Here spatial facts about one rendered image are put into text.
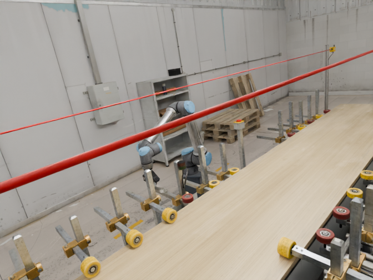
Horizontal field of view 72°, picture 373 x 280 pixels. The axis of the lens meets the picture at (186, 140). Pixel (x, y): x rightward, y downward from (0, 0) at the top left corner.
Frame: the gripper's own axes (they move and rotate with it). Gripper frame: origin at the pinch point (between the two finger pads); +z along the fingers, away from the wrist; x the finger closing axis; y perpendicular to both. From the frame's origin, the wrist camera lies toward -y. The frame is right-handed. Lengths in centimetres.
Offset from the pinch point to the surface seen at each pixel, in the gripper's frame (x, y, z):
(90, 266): 76, -56, -13
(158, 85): -198, 236, -58
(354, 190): -59, -128, -8
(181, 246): 36, -76, -7
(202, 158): -27, -34, -24
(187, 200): 3.0, -45.2, -6.8
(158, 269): 53, -78, -7
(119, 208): 46, -34, -21
